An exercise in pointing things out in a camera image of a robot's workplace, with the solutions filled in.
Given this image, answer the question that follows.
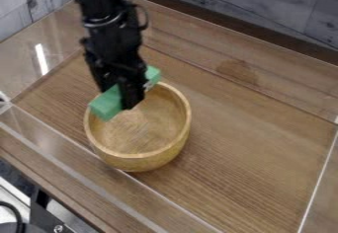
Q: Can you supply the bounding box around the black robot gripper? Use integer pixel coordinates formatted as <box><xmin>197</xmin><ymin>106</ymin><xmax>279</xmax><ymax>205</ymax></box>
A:
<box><xmin>80</xmin><ymin>16</ymin><xmax>148</xmax><ymax>110</ymax></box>

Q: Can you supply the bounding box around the clear acrylic tray wall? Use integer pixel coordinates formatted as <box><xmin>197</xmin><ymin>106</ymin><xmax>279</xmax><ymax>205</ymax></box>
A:
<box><xmin>0</xmin><ymin>2</ymin><xmax>338</xmax><ymax>233</ymax></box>

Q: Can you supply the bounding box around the black table frame bracket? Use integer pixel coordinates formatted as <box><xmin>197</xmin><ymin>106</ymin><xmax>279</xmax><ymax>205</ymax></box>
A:
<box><xmin>30</xmin><ymin>189</ymin><xmax>75</xmax><ymax>233</ymax></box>

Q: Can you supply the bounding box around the round wooden bowl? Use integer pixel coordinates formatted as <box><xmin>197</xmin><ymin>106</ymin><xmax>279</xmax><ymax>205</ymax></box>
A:
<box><xmin>83</xmin><ymin>82</ymin><xmax>191</xmax><ymax>172</ymax></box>

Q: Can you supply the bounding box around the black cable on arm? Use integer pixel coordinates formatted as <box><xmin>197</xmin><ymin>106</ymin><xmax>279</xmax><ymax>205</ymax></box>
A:
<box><xmin>131</xmin><ymin>3</ymin><xmax>151</xmax><ymax>33</ymax></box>

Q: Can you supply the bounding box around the black cable under table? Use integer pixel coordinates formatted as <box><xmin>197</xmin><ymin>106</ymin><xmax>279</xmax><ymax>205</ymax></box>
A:
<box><xmin>0</xmin><ymin>200</ymin><xmax>28</xmax><ymax>233</ymax></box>

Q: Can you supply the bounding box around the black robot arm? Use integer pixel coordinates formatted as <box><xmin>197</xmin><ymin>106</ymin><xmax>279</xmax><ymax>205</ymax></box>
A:
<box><xmin>75</xmin><ymin>0</ymin><xmax>148</xmax><ymax>110</ymax></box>

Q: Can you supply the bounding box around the green rectangular stick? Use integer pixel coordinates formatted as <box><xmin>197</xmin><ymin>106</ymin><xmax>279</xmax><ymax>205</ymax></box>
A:
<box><xmin>88</xmin><ymin>66</ymin><xmax>162</xmax><ymax>121</ymax></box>

